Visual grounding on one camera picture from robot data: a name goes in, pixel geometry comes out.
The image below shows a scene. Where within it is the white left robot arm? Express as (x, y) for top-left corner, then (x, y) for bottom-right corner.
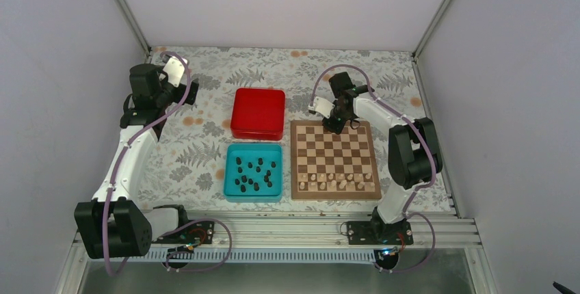
(74, 57), (198, 259)

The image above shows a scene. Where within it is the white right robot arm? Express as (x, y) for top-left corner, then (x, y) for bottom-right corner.
(308, 72), (443, 244)

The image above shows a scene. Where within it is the wooden chessboard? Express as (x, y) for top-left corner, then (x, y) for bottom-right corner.
(290, 120), (382, 200)

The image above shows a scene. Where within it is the floral patterned table mat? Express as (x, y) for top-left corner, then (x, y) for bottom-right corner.
(135, 46), (454, 213)

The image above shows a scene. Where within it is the red square tin lid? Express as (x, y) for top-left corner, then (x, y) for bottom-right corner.
(230, 88), (286, 141)

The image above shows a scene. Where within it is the blue plastic tray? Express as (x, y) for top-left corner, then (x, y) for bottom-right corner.
(223, 143), (284, 203)

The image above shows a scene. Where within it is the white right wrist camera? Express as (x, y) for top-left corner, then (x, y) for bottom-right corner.
(308, 96), (335, 119)

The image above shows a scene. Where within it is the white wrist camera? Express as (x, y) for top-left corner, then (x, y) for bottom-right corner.
(308, 96), (335, 119)
(162, 55), (189, 88)

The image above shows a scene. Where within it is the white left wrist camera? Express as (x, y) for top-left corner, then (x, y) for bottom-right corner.
(162, 55), (189, 88)

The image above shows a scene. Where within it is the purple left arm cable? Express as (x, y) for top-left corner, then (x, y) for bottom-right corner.
(100, 51), (233, 277)

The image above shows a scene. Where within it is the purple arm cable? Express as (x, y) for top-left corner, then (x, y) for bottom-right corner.
(100, 51), (233, 277)
(309, 64), (438, 275)

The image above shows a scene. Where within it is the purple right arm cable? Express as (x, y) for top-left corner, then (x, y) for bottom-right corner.
(309, 64), (438, 275)

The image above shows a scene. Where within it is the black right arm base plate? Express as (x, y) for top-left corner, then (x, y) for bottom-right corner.
(345, 219), (414, 245)

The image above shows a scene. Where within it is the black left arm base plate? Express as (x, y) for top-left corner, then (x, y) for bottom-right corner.
(154, 221), (215, 245)

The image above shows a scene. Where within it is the aluminium front rail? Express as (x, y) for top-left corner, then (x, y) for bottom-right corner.
(129, 211), (482, 263)

